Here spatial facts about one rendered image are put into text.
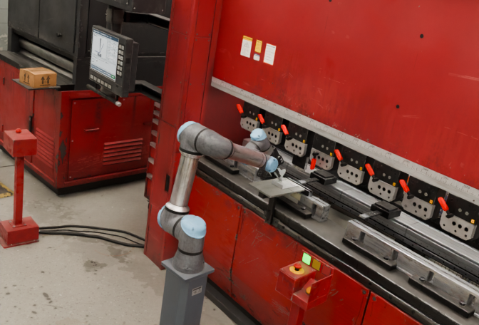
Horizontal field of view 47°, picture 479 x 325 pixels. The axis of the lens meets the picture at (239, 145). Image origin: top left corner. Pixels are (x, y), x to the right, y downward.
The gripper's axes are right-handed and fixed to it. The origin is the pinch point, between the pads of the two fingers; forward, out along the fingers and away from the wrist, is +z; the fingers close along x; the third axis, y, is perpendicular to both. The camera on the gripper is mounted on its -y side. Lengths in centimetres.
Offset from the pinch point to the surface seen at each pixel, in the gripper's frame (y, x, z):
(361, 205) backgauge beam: 24, -31, 31
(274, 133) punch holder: 20.9, 19.1, -6.6
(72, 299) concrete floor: -126, 79, 33
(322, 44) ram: 57, -2, -50
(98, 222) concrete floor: -81, 166, 71
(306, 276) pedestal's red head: -33, -50, 8
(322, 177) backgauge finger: 24.5, -4.3, 23.7
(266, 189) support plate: -8.8, -1.2, -1.2
